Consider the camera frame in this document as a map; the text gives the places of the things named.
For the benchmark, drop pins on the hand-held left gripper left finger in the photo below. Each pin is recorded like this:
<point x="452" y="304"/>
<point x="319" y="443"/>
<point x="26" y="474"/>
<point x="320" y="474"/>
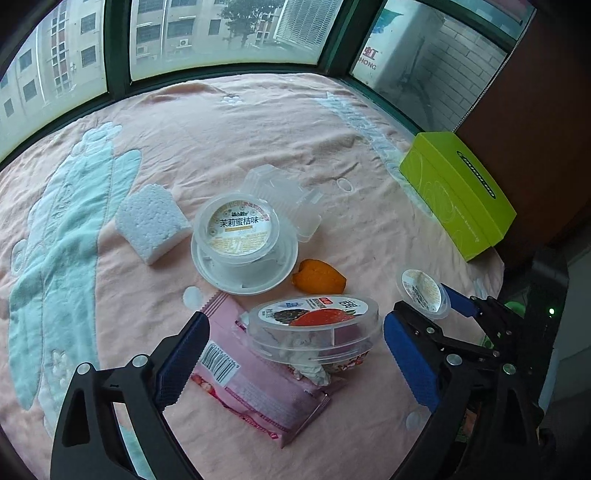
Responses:
<point x="182" y="360"/>

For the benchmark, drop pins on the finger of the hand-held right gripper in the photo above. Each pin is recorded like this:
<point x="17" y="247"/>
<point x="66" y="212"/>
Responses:
<point x="459" y="300"/>
<point x="418" y="321"/>

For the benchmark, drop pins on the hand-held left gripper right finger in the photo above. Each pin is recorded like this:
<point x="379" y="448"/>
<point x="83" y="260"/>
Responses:
<point x="411" y="360"/>

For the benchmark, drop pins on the small clear jelly cup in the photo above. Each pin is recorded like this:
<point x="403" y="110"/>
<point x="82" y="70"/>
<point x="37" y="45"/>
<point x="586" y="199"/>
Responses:
<point x="422" y="288"/>

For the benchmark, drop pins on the pink snack wrapper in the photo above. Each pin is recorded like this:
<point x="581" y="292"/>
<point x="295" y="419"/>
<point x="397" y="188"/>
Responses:
<point x="258" y="392"/>

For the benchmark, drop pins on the white round plastic lid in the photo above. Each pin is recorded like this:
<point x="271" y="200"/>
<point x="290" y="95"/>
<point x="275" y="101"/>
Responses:
<point x="231" y="277"/>

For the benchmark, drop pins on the white tissue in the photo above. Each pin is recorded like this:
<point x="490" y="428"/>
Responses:
<point x="314" y="371"/>

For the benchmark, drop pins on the oval clear plastic container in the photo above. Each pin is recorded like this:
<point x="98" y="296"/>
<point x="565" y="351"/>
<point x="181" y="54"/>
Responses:
<point x="314" y="332"/>

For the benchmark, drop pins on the white foam block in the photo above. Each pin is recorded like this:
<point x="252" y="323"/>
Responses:
<point x="152" y="226"/>

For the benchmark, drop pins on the large clear jelly cup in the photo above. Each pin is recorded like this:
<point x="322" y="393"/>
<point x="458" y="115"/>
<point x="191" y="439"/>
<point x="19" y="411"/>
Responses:
<point x="238" y="226"/>

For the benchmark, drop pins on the clear ribbed plastic tray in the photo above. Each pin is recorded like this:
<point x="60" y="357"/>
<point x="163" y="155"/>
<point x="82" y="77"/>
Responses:
<point x="286" y="194"/>

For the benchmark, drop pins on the green tissue box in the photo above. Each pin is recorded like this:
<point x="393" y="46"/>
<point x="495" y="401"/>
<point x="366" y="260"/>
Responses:
<point x="457" y="194"/>

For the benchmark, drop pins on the orange peel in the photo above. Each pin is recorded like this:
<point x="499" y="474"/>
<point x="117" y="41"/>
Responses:
<point x="316" y="277"/>

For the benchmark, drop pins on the brown wooden cabinet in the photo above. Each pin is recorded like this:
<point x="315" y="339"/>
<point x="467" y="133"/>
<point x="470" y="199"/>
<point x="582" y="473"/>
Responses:
<point x="545" y="138"/>

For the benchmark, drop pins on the pink printed blanket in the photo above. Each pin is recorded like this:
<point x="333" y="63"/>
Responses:
<point x="231" y="138"/>

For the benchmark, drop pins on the white louvred vent cover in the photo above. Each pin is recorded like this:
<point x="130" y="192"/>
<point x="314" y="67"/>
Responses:
<point x="309" y="21"/>

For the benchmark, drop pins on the apartment building outside window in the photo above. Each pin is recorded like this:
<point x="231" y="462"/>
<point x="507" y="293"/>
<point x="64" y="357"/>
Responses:
<point x="69" y="55"/>

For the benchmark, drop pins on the tree outside window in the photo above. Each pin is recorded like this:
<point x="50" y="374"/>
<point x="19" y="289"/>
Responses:
<point x="251" y="21"/>

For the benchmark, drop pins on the green window frame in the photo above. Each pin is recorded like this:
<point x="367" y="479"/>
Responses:
<point x="117" y="46"/>

